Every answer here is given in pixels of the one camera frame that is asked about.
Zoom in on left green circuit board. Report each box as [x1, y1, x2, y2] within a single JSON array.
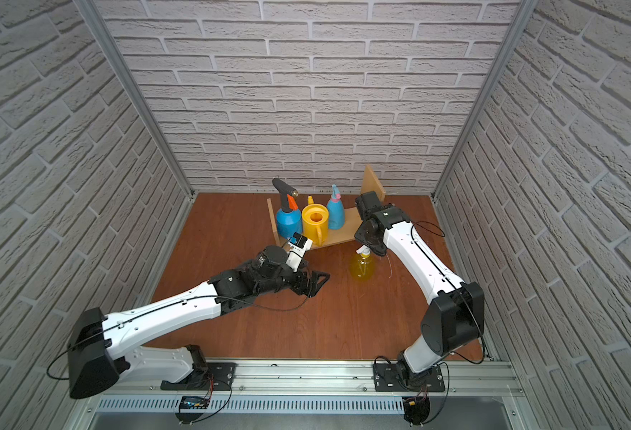
[[178, 396, 211, 412]]

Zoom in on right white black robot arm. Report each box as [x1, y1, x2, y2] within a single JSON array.
[[354, 192, 485, 379]]

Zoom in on right black controller box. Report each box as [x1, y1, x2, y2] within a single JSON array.
[[402, 397, 431, 426]]

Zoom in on light blue egg spray bottle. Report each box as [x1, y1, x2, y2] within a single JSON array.
[[326, 185, 346, 231]]

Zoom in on wooden shelf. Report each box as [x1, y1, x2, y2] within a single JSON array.
[[266, 165, 386, 247]]

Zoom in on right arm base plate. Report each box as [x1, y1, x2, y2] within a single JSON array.
[[373, 360, 445, 394]]

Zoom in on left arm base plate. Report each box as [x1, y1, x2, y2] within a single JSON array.
[[161, 362, 236, 392]]

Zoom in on blue pressure sprayer grey handle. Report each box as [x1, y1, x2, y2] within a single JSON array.
[[272, 177, 303, 239]]

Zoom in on yellow watering can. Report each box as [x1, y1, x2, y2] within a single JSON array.
[[302, 195, 329, 247]]

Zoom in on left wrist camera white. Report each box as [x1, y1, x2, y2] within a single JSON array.
[[287, 233, 313, 272]]

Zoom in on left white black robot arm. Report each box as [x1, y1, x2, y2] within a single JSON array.
[[66, 245, 331, 400]]

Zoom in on yellow transparent spray bottle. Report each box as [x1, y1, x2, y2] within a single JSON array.
[[349, 245, 376, 281]]

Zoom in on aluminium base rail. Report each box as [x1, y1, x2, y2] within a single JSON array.
[[87, 360, 524, 416]]

